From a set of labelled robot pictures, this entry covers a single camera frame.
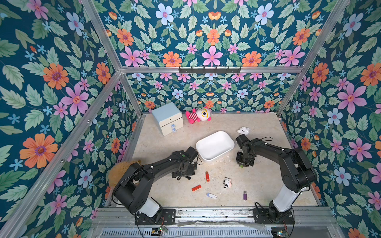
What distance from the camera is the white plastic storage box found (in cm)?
95

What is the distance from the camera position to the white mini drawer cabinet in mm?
999

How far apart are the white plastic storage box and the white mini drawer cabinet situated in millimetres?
221
